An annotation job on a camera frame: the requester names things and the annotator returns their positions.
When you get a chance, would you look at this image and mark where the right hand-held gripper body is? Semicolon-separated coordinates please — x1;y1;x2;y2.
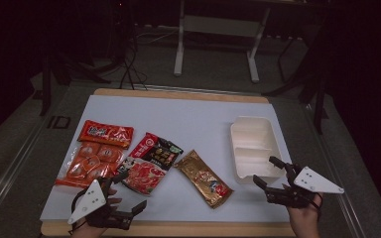
265;166;345;209

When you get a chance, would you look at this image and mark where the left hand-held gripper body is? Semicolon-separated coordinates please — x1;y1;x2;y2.
66;178;134;231

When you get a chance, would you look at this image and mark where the orange multi-sachet packet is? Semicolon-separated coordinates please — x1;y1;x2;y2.
55;119;135;194

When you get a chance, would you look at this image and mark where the red and black food packet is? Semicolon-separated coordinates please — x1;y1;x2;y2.
117;132;185;196

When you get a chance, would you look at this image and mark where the white plastic container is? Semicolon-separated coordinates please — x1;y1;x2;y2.
229;115;287;185

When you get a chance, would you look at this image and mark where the gold foil packet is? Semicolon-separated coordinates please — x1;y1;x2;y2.
173;149;235;210

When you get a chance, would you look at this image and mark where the person's left hand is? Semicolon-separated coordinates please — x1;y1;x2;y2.
70;186;123;238

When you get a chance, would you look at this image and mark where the person's right hand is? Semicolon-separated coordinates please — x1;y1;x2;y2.
287;192;324;238

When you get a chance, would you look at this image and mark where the black stand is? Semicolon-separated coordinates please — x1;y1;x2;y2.
39;49;112;117
262;29;331;135

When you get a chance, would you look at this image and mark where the white board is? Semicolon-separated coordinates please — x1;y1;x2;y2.
39;94;294;223

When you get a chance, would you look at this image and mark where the white metal stand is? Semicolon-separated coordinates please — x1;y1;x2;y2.
173;0;272;83

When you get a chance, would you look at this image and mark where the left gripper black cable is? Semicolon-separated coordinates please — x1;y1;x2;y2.
69;189;90;234

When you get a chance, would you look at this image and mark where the black rectangular floor bracket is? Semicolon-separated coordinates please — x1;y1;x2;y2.
47;115;71;130

